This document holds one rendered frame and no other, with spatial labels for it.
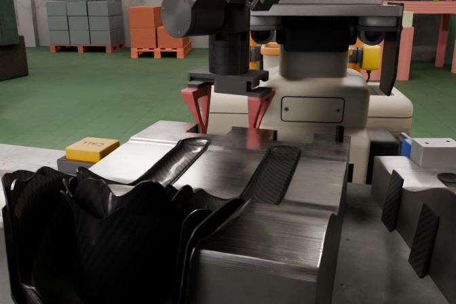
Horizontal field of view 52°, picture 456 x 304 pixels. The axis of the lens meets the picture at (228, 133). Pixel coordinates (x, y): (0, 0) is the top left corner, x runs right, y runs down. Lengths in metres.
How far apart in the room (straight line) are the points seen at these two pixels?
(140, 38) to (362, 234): 7.75
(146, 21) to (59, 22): 1.90
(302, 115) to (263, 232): 0.68
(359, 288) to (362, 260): 0.05
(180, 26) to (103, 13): 8.42
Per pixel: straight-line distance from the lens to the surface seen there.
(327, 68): 0.94
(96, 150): 0.71
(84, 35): 9.17
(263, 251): 0.25
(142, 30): 8.17
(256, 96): 0.62
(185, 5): 0.57
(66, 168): 0.74
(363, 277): 0.48
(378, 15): 0.80
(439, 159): 0.62
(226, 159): 0.51
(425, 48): 8.34
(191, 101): 0.66
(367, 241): 0.54
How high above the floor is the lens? 1.06
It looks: 17 degrees down
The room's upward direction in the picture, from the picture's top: straight up
